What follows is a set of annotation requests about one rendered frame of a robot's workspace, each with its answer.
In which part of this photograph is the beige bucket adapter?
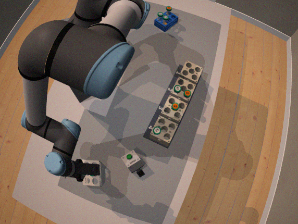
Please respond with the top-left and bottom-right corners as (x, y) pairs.
(179, 60), (203, 84)
(160, 95), (188, 124)
(150, 116), (178, 146)
(170, 77), (196, 104)

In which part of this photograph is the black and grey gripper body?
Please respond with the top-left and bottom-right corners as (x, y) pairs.
(70, 160), (81, 179)

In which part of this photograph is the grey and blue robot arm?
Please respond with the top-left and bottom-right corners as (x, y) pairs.
(18, 0), (150, 178)

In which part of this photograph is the beige tube rack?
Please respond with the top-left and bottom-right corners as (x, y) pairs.
(83, 160), (102, 186)

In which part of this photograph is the blue tube rack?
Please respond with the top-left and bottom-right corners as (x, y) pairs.
(154, 13), (178, 32)

